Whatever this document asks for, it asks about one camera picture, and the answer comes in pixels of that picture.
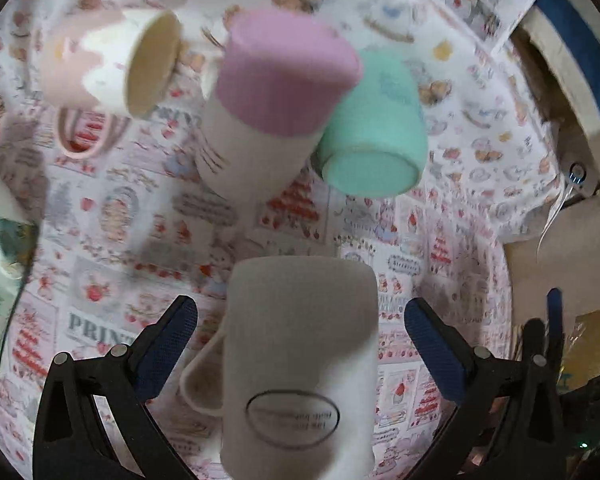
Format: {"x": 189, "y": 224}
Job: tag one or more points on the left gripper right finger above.
{"x": 507, "y": 420}

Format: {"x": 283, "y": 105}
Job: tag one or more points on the white mug with oval label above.
{"x": 292, "y": 370}

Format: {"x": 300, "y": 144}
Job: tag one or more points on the baby bear printed tablecloth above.
{"x": 124, "y": 233}

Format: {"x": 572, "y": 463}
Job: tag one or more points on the white round smart device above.
{"x": 580, "y": 176}

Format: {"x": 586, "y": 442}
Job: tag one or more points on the mint green mug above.
{"x": 375, "y": 144}

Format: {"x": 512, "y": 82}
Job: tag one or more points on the pink polka dot mug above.
{"x": 111, "y": 62}

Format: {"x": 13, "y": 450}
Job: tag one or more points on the pink and white tumbler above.
{"x": 281, "y": 77}

